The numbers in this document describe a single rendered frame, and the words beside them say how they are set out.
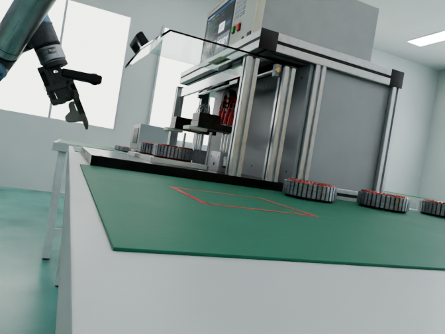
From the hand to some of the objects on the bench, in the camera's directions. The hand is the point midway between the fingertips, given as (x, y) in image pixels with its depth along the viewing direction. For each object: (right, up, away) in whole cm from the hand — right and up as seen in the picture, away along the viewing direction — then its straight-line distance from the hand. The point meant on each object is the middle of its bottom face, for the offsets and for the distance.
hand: (87, 124), depth 119 cm
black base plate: (+24, -14, -2) cm, 28 cm away
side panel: (+72, -22, -18) cm, 77 cm away
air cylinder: (+41, -14, -9) cm, 44 cm away
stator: (+19, -9, +8) cm, 23 cm away
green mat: (+68, -22, -54) cm, 89 cm away
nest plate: (+28, -12, -14) cm, 34 cm away
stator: (+60, -20, -37) cm, 73 cm away
